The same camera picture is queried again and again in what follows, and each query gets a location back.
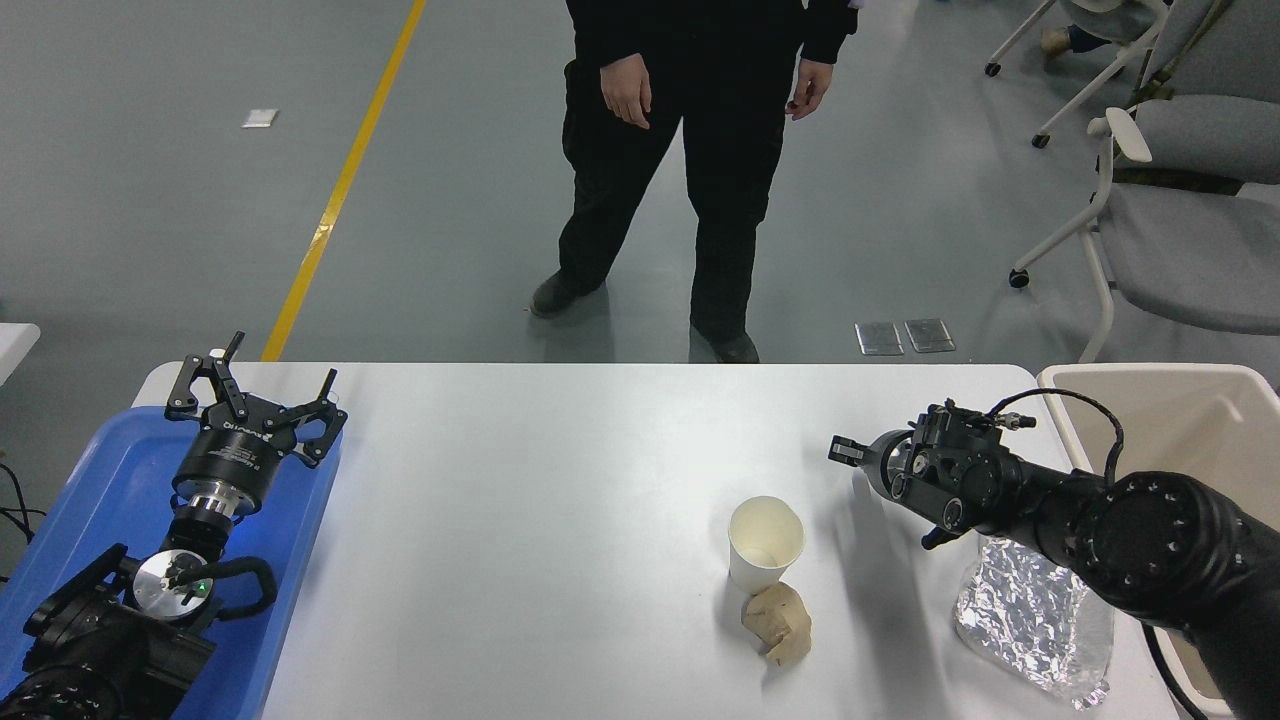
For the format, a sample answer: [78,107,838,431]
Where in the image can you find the person's left hand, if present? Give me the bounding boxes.
[786,62,834,121]

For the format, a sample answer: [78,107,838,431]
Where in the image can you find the blue plastic tray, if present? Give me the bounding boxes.
[0,405,344,720]

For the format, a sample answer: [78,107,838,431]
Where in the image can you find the person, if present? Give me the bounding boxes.
[530,0,859,364]

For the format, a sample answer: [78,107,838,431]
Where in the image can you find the person's right hand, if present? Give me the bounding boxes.
[600,52,653,129]

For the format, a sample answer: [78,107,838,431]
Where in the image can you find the white chair legs with casters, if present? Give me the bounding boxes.
[985,0,1171,149]

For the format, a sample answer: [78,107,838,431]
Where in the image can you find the crumpled tan paper ball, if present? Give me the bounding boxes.
[741,583,813,668]

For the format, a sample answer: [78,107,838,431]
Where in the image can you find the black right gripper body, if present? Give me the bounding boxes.
[860,432,913,499]

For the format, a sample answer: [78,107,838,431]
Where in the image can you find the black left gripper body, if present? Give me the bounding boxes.
[176,400,297,499]

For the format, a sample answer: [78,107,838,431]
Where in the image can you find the white paper cup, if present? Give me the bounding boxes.
[728,496,806,593]

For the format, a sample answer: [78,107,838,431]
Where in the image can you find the white side table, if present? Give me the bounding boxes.
[0,323,42,386]

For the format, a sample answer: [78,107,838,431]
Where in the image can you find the large pale bin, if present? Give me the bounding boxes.
[1037,363,1280,719]

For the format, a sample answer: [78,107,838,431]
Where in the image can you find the black floor cable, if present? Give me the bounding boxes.
[0,462,46,581]

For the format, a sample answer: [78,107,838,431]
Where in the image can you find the person's foot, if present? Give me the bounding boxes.
[1040,25,1113,56]

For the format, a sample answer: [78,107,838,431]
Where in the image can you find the grey chair with white frame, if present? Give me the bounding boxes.
[1010,105,1280,364]
[1130,0,1280,196]

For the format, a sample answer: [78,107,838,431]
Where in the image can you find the crumpled silver foil tray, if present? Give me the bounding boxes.
[953,535,1116,711]

